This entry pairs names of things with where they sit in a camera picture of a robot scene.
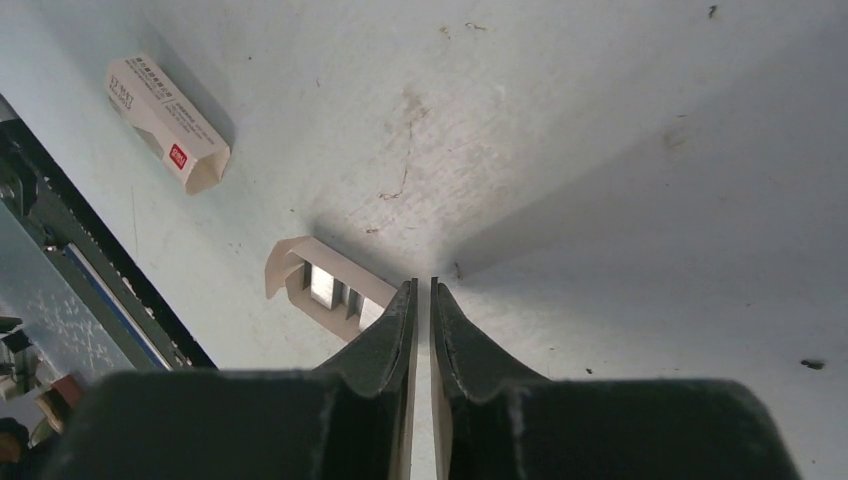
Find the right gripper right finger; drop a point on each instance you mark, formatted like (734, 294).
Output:
(496, 418)

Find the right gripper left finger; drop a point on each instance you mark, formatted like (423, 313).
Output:
(348, 418)

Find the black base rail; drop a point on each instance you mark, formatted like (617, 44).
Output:
(73, 302)

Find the staple box with barcode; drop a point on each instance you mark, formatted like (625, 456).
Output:
(335, 292)

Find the white staple box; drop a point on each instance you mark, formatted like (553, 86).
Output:
(168, 122)

